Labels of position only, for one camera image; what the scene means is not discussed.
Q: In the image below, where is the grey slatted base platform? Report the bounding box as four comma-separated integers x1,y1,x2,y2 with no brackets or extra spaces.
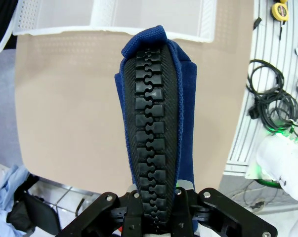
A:
223,0,298,176

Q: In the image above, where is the person in black jacket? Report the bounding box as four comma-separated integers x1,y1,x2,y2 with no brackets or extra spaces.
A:
0,0,22,53

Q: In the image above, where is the black pen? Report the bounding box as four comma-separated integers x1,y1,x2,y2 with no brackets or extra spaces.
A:
278,20,287,41

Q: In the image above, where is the blue zippered pencil case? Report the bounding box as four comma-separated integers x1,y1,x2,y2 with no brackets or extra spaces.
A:
113,24,198,237

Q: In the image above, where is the white perforated plastic basket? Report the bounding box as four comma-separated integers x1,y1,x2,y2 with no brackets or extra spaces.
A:
91,0,217,44
0,0,109,54

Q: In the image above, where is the black coiled cable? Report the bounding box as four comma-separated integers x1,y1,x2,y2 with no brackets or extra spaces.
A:
246,59,286,96

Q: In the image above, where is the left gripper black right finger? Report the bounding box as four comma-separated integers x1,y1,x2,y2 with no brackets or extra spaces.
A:
172,180,278,237

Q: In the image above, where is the black cable bundle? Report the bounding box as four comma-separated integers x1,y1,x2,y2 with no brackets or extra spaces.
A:
248,90,298,140

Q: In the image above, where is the yellow tape measure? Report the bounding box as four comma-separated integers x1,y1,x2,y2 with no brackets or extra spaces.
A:
270,1,289,21

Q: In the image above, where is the black chair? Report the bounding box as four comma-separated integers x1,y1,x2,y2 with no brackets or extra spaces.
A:
6,189,62,236

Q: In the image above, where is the light blue cloth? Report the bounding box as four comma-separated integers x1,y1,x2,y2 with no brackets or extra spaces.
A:
0,163,30,223

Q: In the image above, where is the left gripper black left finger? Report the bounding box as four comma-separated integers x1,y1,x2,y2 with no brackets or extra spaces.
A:
55,185,145,237

